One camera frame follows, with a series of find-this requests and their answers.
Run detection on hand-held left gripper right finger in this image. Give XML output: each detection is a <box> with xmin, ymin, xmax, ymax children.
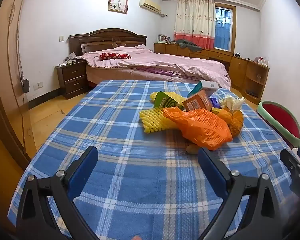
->
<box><xmin>197</xmin><ymin>147</ymin><xmax>292</xmax><ymax>240</ymax></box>

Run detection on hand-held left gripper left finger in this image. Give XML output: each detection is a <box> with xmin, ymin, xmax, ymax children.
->
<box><xmin>15</xmin><ymin>145</ymin><xmax>100</xmax><ymax>240</ymax></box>

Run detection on orange plastic bag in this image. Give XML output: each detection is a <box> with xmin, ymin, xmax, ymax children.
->
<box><xmin>162</xmin><ymin>107</ymin><xmax>233</xmax><ymax>151</ymax></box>

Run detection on dark orange knotted bag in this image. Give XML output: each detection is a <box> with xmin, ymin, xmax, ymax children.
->
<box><xmin>218</xmin><ymin>107</ymin><xmax>244</xmax><ymax>138</ymax></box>

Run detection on purple wrapper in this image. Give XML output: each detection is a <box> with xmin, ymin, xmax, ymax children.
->
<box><xmin>209</xmin><ymin>97</ymin><xmax>221</xmax><ymax>109</ymax></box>

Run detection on orange cardboard box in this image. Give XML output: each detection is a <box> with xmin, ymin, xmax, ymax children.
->
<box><xmin>182</xmin><ymin>90</ymin><xmax>213</xmax><ymax>112</ymax></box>

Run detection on white tissue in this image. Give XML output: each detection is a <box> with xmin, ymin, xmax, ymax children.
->
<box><xmin>219</xmin><ymin>94</ymin><xmax>246</xmax><ymax>112</ymax></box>

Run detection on large yellow foam fruit net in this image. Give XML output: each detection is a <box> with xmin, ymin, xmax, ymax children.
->
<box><xmin>139</xmin><ymin>107</ymin><xmax>181</xmax><ymax>134</ymax></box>

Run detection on green spiral-print box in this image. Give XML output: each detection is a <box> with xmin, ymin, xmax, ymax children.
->
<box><xmin>154</xmin><ymin>91</ymin><xmax>186</xmax><ymax>111</ymax></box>

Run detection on teal and white box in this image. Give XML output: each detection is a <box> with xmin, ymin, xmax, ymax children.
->
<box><xmin>187</xmin><ymin>80</ymin><xmax>219</xmax><ymax>98</ymax></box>

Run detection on small yellow foam fruit net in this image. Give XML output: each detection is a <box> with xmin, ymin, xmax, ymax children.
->
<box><xmin>150</xmin><ymin>91</ymin><xmax>188</xmax><ymax>104</ymax></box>

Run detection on blue plaid blanket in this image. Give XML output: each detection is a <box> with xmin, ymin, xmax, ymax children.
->
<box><xmin>7</xmin><ymin>80</ymin><xmax>300</xmax><ymax>240</ymax></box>

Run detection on brown wooden nightstand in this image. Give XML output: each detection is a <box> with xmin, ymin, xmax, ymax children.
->
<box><xmin>55</xmin><ymin>61</ymin><xmax>91</xmax><ymax>100</ymax></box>

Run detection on small bottles on cabinet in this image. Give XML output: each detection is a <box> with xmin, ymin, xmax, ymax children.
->
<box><xmin>250</xmin><ymin>56</ymin><xmax>269</xmax><ymax>68</ymax></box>

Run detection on long wooden cabinet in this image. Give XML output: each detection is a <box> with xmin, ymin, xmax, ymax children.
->
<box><xmin>154</xmin><ymin>42</ymin><xmax>270</xmax><ymax>101</ymax></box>

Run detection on pile of clothes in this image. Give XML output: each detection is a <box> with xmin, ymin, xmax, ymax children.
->
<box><xmin>62</xmin><ymin>52</ymin><xmax>84</xmax><ymax>66</ymax></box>

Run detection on pink bed blanket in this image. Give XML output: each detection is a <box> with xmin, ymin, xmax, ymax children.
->
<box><xmin>81</xmin><ymin>44</ymin><xmax>232</xmax><ymax>90</ymax></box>

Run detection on red floral pillow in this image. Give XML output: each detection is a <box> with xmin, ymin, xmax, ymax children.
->
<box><xmin>99</xmin><ymin>52</ymin><xmax>132</xmax><ymax>61</ymax></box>

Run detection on wooden wardrobe door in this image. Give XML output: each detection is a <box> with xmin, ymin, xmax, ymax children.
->
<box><xmin>0</xmin><ymin>0</ymin><xmax>32</xmax><ymax>164</ymax></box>

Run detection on grey clothes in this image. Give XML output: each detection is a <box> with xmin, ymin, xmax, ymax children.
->
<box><xmin>175</xmin><ymin>39</ymin><xmax>203</xmax><ymax>53</ymax></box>

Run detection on brown wooden bed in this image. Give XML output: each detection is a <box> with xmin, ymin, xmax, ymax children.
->
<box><xmin>68</xmin><ymin>28</ymin><xmax>232</xmax><ymax>90</ymax></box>

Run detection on row of books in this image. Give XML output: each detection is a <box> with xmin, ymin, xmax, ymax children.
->
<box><xmin>157</xmin><ymin>34</ymin><xmax>172</xmax><ymax>45</ymax></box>

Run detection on window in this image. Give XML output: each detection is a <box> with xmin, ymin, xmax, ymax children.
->
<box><xmin>214</xmin><ymin>2</ymin><xmax>237</xmax><ymax>53</ymax></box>

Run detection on floral curtain with red hem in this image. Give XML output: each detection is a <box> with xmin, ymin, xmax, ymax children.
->
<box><xmin>174</xmin><ymin>0</ymin><xmax>217</xmax><ymax>49</ymax></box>

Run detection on black cable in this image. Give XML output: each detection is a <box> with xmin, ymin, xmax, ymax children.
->
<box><xmin>14</xmin><ymin>4</ymin><xmax>32</xmax><ymax>143</ymax></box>

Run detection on framed wall photo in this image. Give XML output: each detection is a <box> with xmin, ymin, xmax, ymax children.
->
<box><xmin>107</xmin><ymin>0</ymin><xmax>129</xmax><ymax>14</ymax></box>

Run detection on wall air conditioner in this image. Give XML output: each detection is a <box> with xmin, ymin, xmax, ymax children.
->
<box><xmin>139</xmin><ymin>0</ymin><xmax>162</xmax><ymax>13</ymax></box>

